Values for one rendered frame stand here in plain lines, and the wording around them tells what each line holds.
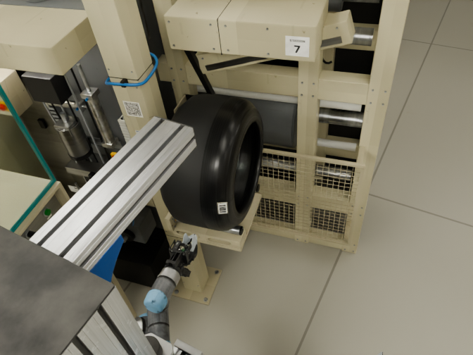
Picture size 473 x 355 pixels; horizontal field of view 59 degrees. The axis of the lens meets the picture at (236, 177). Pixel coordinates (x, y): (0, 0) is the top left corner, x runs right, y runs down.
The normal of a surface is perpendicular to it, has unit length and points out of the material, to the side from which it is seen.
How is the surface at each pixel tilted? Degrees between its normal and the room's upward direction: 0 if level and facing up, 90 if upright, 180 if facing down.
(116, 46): 90
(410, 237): 0
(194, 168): 50
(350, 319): 0
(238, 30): 90
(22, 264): 0
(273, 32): 90
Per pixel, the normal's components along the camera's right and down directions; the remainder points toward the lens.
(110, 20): -0.31, 0.71
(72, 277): -0.09, -0.68
